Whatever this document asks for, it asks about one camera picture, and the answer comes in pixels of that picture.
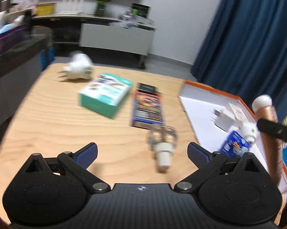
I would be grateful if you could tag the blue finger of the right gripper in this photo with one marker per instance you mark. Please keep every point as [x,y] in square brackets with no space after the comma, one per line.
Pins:
[276,130]

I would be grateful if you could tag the white usb charger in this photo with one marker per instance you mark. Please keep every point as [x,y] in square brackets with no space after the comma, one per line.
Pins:
[223,119]

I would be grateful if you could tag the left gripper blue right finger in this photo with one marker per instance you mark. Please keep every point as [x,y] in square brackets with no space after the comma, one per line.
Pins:
[198,155]

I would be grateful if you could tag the yellow box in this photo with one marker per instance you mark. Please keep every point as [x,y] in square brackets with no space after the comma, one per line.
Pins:
[46,9]

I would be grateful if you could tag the orange rimmed white tray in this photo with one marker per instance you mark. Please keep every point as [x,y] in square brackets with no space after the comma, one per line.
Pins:
[199,101]

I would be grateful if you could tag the purple basket of items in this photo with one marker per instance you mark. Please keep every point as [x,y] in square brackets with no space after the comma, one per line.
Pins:
[12,29]

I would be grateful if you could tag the small white carton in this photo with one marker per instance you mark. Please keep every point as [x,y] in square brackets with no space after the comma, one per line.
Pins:
[238,113]

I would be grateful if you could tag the clear glass refill bottle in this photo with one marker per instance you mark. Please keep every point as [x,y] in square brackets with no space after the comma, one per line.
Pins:
[162,140]

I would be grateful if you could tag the blue curtain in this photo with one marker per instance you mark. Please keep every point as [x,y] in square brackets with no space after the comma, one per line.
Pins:
[245,51]

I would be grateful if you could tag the rose gold bottle white cap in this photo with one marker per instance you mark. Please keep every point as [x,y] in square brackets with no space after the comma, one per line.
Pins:
[263,109]

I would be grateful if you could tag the colourful card box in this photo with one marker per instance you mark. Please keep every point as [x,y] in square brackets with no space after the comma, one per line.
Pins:
[147,110]

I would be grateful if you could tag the white plug-in diffuser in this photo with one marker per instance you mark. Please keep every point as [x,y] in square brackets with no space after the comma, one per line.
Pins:
[80,67]

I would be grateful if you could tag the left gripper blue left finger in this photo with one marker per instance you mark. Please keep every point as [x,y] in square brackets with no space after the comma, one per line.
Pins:
[86,155]

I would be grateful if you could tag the white router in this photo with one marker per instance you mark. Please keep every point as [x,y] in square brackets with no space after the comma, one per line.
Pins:
[75,7]

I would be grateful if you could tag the black green sign card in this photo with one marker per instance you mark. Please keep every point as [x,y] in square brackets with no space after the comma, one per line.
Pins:
[140,10]

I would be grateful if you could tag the dark side counter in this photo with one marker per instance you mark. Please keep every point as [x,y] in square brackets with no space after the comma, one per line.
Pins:
[21,66]

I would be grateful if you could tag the teal and white box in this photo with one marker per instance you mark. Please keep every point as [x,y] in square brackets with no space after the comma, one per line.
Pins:
[105,94]

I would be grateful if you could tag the small black box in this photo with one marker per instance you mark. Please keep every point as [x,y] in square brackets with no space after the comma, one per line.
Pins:
[145,88]

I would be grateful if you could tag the white tv console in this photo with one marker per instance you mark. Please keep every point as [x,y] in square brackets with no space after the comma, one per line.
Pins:
[89,31]

